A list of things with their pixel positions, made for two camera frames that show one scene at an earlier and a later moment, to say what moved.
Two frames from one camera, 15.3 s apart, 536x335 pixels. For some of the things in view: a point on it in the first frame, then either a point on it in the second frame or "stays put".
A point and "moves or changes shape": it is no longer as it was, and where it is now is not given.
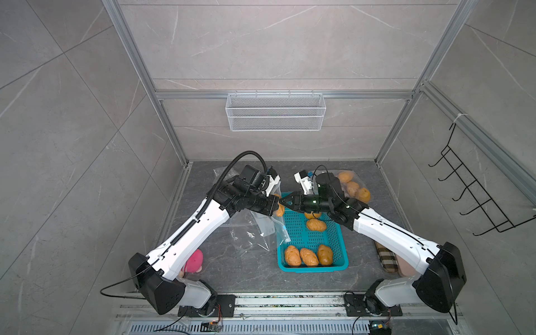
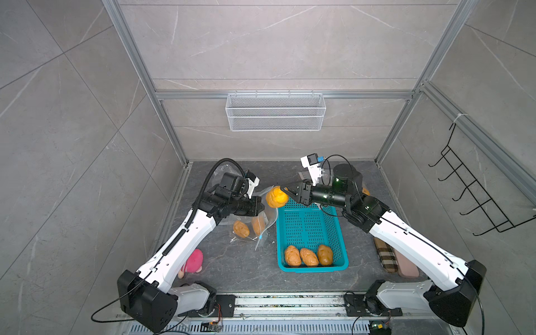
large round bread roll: x=280 y=210 to x=241 y=229
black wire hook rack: x=497 y=216 stays put
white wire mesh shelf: x=276 y=112 stays put
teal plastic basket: x=292 y=229 stays put
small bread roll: x=309 y=257 stays put
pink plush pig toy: x=194 y=262 stays put
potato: x=311 y=216 moves or changes shape
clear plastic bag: x=252 y=231 moves or changes shape
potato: x=316 y=225 to x=259 y=224
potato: x=325 y=255 stays put
